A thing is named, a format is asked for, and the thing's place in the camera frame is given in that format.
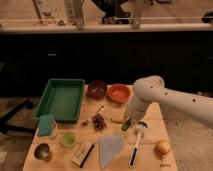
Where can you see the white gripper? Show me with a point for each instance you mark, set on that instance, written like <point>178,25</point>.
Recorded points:
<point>136,108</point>

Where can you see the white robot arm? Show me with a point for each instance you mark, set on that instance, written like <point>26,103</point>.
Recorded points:
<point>152,89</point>

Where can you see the small green cup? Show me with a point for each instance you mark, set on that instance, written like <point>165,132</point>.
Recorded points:
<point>67,139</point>

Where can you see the metal cup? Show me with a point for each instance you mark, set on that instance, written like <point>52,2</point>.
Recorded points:
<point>43,152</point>

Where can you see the orange bowl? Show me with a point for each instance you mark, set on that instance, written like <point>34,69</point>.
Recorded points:
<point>119,93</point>

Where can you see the brown pine cone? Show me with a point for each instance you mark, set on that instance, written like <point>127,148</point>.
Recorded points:
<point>98,122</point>

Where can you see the dark red bowl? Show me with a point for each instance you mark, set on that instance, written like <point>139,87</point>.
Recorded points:
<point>96,89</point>

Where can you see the light blue cloth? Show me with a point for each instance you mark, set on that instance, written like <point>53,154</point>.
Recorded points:
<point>109,148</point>

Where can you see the green plastic tray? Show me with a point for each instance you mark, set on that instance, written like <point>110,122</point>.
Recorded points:
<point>61,98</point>

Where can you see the teal sponge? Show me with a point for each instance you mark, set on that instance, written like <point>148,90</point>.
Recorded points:
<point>45,126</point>

